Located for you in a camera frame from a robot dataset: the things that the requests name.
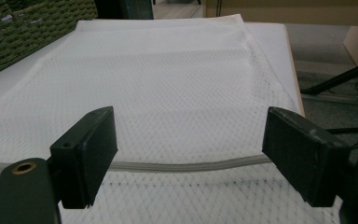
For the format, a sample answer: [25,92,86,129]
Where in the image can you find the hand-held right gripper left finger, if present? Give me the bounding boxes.
[49,105,118,210]

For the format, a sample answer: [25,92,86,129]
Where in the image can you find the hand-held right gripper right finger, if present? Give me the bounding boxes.
[261,106,352,208]

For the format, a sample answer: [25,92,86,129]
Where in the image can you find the white mesh laundry bag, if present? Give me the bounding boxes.
[0,13,343,224]

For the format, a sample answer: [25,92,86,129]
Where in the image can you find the wooden table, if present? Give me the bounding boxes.
[283,24,306,118]

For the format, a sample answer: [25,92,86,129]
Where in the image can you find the black stand leg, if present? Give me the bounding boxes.
[300,57,358,96]

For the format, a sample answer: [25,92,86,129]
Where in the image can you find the white table mat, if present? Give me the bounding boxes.
[0,21,302,115]

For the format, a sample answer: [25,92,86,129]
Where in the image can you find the green woven basket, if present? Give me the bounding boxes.
[0,0,99,82]

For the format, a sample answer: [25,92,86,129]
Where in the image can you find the dark cabinet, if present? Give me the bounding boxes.
[93,0,155,21]

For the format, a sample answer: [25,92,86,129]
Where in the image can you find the black floor cable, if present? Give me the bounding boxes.
[324,123,358,158]

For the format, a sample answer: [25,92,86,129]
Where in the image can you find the light wooden furniture frame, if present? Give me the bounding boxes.
[204,0,358,67]

